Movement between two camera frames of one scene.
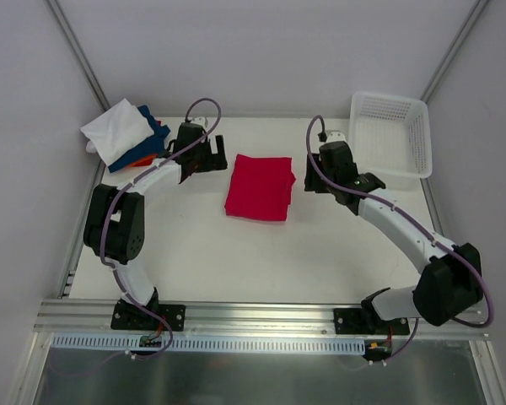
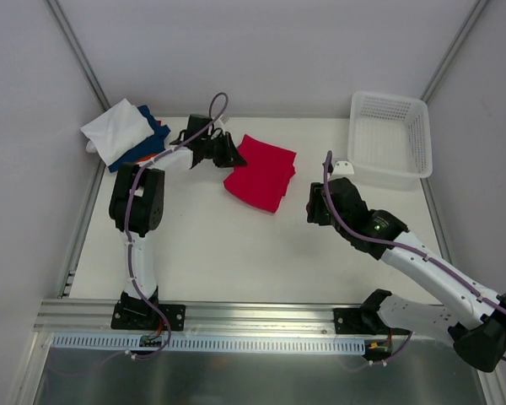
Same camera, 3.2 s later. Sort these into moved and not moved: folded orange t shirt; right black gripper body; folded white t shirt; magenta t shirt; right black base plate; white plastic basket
Moved: magenta t shirt; right black gripper body
Not moved: right black base plate; folded white t shirt; folded orange t shirt; white plastic basket
